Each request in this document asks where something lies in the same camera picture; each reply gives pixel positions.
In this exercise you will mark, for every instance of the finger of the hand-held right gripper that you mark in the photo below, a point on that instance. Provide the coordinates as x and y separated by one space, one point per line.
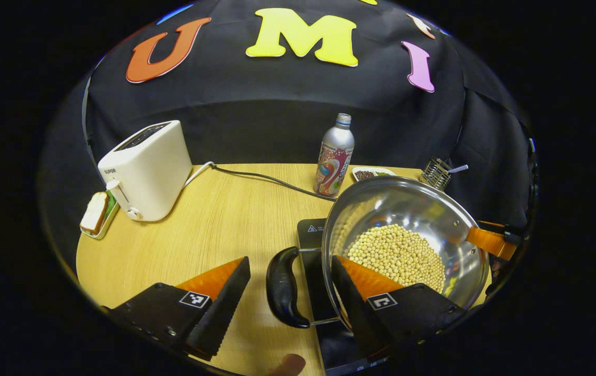
493 226
491 243

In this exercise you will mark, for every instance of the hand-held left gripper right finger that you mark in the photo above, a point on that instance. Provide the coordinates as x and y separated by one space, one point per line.
353 308

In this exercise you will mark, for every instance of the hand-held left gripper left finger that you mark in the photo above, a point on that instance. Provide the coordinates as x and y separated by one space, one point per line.
222 313

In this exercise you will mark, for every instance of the small green plate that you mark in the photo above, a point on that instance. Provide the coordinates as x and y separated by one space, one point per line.
112 206

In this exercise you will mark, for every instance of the black induction cooktop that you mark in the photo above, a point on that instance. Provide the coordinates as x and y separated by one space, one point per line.
324 290

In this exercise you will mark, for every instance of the toast sandwich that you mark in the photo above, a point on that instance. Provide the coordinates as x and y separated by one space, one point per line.
94 214

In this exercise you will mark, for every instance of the black backdrop cloth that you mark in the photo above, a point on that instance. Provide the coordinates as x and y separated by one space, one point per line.
256 104

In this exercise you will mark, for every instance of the heap of soybeans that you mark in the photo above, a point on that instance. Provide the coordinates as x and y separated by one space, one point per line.
392 250

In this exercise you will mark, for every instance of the metal spoon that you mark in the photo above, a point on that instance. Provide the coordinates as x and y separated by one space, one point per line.
459 168

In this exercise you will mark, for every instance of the stainless steel pot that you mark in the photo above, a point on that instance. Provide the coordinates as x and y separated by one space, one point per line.
397 203

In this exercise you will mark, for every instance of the silver printed drink bottle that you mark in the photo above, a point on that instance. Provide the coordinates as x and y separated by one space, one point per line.
335 151

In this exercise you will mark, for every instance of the white divided bean tray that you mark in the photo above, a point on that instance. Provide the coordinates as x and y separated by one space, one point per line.
363 175

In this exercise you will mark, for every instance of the white toaster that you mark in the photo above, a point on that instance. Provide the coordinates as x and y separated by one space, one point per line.
152 167

